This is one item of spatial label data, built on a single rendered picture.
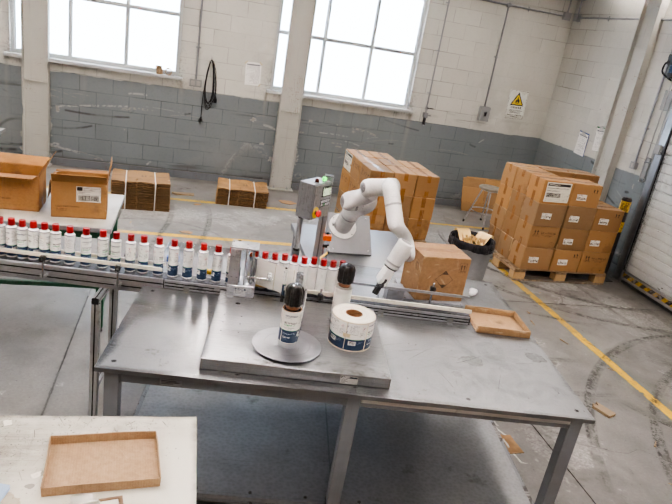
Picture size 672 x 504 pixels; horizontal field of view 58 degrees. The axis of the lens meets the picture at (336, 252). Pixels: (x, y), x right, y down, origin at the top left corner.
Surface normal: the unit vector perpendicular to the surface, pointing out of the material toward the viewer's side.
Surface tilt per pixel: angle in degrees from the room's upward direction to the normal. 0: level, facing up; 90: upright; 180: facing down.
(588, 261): 90
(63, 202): 90
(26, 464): 0
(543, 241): 93
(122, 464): 0
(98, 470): 0
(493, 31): 90
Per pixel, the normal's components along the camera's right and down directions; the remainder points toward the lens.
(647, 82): -0.97, -0.07
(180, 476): 0.16, -0.93
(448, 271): 0.25, 0.36
